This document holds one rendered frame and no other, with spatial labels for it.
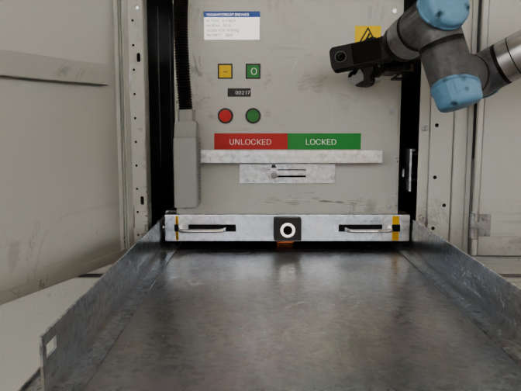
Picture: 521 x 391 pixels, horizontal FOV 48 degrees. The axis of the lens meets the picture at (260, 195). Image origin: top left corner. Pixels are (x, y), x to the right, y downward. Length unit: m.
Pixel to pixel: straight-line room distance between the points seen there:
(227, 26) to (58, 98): 0.39
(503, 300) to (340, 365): 0.27
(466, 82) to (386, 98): 0.35
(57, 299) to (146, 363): 0.65
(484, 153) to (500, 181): 0.07
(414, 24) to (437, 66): 0.08
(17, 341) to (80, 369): 0.70
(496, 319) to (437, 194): 0.47
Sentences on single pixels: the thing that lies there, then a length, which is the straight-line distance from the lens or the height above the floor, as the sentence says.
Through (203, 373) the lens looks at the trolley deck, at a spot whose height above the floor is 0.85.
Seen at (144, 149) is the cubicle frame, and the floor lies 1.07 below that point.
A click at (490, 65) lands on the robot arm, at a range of 1.10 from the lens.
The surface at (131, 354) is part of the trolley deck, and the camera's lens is 0.76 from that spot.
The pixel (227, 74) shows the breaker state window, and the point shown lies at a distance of 1.29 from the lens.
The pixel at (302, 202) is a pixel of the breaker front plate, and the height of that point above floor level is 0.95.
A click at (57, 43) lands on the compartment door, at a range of 1.15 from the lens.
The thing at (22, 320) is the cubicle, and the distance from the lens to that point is 1.39.
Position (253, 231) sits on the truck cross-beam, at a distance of 1.29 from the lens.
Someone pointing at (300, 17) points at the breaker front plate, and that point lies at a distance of 1.30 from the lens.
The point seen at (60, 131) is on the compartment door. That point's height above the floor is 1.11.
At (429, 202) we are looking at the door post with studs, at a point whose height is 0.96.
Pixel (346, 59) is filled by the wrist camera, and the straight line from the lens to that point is 1.13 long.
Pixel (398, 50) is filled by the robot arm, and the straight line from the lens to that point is 1.09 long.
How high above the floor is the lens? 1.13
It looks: 7 degrees down
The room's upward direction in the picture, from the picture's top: straight up
